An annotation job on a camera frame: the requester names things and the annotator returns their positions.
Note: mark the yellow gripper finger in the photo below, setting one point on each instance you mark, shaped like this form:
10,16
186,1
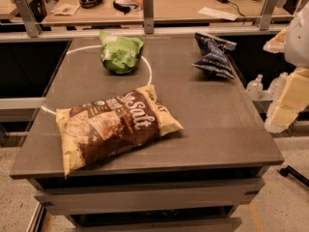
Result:
277,43
292,98

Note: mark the blue chip bag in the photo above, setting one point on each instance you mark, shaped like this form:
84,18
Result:
214,53

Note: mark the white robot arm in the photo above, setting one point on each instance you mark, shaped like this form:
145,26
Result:
297,39

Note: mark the green chip bag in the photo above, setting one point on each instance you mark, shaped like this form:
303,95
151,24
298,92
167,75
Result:
119,54

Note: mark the brown yellow chip bag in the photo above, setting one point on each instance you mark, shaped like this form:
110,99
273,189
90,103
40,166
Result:
103,129

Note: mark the clear plastic water bottle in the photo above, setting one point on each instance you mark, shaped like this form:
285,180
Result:
255,87

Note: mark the black stand leg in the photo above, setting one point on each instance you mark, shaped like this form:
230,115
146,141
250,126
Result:
288,170

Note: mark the white paper sheet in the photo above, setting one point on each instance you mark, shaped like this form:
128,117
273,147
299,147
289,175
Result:
217,14

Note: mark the grey table drawer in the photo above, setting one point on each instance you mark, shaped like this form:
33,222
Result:
149,197

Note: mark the black sunglasses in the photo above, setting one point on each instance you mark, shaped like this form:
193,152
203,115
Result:
124,8

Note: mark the small paper card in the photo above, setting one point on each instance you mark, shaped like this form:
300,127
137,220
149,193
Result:
66,9

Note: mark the right metal bracket post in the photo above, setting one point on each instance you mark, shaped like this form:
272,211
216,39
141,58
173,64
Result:
263,21

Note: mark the metal bracket post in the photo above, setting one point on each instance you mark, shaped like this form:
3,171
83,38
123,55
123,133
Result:
263,21
148,14
32,27

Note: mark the middle metal bracket post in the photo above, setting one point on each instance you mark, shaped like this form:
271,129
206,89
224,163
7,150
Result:
148,14

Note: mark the left metal bracket post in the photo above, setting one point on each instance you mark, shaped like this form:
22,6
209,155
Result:
32,27

